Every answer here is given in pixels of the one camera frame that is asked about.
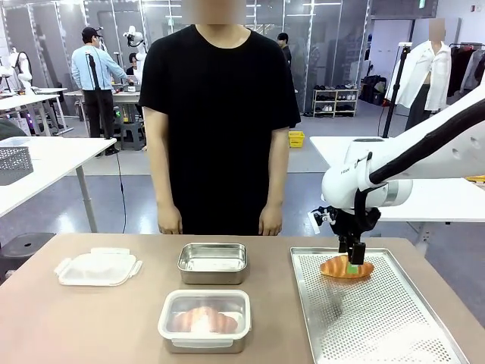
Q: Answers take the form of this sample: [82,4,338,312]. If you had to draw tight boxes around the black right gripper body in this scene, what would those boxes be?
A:
[329,206,382,244]

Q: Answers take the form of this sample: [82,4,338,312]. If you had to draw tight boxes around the person in black T-shirt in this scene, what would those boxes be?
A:
[138,0,302,236]

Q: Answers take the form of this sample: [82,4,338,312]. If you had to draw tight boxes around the clothes rack with dark garments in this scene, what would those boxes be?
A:
[449,41,485,103]

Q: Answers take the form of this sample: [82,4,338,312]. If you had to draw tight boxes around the perforated aluminium baking tray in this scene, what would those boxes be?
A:
[289,246,471,364]

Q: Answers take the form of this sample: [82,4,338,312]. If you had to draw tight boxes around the golden croissant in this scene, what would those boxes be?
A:
[172,306,239,334]
[320,254,374,281]

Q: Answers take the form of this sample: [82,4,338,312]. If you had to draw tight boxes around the clear plastic lid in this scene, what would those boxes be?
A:
[54,246,143,287]

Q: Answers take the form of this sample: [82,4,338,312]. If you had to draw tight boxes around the bystander in black clothes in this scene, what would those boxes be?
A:
[276,33,293,65]

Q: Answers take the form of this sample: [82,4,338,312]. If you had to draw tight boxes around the thin black hanging cable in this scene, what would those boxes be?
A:
[114,142,127,233]

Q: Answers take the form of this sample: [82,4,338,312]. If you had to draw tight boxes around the man in light blue shirt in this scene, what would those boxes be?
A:
[70,27,128,156]

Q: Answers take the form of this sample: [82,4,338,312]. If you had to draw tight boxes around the person's left forearm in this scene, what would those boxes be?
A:
[261,151,291,209]

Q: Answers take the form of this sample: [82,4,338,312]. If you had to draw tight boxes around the white table with grey leg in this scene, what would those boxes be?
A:
[0,136,117,233]

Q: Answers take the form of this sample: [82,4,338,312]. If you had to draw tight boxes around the clear lid with white frame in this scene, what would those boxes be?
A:
[158,289,252,339]

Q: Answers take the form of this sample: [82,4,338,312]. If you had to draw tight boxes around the white table with legs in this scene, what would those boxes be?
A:
[309,135,485,247]

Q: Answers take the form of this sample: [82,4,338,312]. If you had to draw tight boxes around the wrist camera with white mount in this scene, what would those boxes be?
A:
[311,206,338,234]

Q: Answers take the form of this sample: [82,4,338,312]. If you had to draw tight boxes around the person's right forearm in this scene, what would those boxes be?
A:
[148,151,177,209]

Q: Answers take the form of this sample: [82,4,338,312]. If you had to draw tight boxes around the white shoe rack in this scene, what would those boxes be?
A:
[312,87,359,118]

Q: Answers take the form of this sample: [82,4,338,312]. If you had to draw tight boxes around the black bag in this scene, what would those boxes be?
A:
[359,74,387,105]

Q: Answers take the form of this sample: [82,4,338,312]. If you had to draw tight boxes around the black tripod stand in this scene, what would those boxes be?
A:
[86,52,114,141]
[381,43,412,138]

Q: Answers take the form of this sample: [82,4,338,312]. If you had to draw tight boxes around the black round stool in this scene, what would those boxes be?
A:
[0,232,57,285]

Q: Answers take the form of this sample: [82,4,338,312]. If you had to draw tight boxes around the grey woven basket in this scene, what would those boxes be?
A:
[0,146,33,174]

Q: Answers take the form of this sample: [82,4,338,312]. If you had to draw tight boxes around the white background desk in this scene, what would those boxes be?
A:
[0,87,69,136]

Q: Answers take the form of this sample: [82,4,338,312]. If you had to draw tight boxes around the grey step stool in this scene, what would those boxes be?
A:
[120,120,147,151]

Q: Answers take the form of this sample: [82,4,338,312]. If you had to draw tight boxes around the black cable sleeve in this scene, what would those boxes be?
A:
[355,109,485,228]

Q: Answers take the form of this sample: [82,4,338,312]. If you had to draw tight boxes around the person's left hand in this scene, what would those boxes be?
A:
[258,206,284,237]

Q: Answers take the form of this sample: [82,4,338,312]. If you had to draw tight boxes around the person's right hand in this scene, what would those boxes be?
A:
[158,204,183,236]

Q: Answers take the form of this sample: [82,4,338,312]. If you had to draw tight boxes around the seated person with dark hair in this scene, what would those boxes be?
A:
[127,52,143,77]

